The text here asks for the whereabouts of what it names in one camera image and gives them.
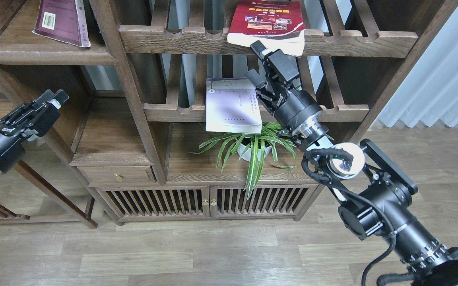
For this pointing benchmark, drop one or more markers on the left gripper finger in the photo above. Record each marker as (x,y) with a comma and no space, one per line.
(43,100)

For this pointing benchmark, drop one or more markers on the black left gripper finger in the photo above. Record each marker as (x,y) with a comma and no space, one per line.
(59,98)

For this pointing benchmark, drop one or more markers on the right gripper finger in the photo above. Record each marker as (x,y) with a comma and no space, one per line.
(278,67)
(258,81)

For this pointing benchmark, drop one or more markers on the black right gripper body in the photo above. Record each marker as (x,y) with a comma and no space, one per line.
(294,109)

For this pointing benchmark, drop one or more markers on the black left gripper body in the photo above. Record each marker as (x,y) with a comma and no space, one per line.
(25,123)

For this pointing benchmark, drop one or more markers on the red cover book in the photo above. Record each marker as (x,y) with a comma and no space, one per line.
(277,24)

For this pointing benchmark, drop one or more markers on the maroon book white characters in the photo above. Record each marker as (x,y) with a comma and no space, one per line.
(64,21)

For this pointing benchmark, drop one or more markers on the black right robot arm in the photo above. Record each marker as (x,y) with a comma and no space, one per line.
(373,192)

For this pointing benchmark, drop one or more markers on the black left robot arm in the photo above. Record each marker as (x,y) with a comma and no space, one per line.
(26,123)

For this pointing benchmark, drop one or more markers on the white lavender book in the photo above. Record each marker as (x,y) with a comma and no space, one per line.
(232,106)

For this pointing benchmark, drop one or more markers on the green spider plant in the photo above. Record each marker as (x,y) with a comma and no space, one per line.
(229,142)

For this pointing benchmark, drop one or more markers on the wooden side rack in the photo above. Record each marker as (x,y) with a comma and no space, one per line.
(43,190)

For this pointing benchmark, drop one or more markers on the white plant pot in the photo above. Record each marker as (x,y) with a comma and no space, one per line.
(245,150)

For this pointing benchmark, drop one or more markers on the dark wooden bookshelf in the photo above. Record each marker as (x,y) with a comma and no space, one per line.
(137,95)

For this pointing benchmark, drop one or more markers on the white pleated curtain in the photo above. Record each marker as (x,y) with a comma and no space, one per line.
(429,94)

